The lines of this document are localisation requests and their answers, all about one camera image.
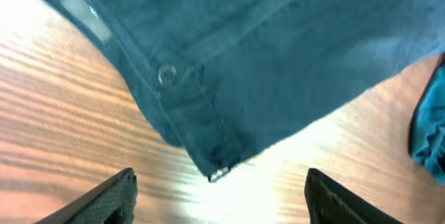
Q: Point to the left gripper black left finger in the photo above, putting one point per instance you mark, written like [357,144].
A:
[111,202]

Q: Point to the dark blue shorts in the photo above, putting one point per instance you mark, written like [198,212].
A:
[226,79]

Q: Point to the bright blue garment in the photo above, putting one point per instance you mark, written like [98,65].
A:
[426,139]

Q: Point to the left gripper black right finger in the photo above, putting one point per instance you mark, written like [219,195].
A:
[329,202]

